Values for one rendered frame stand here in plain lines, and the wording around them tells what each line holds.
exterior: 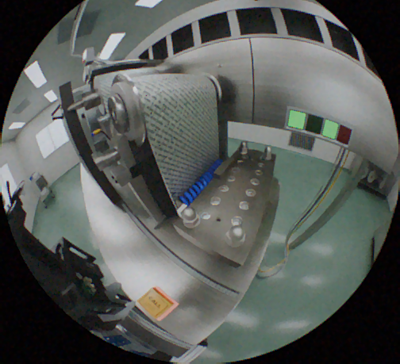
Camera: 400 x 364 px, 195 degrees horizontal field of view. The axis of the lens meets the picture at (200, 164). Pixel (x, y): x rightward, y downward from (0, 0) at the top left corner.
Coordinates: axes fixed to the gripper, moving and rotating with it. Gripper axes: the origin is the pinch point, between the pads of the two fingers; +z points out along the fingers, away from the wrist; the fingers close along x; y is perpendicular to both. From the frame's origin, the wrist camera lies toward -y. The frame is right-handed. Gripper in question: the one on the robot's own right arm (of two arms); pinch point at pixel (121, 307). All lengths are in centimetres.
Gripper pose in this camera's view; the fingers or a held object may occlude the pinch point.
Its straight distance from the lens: 26.4
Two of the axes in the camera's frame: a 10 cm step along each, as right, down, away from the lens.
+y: 5.7, -5.2, 6.4
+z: 1.1, 8.2, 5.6
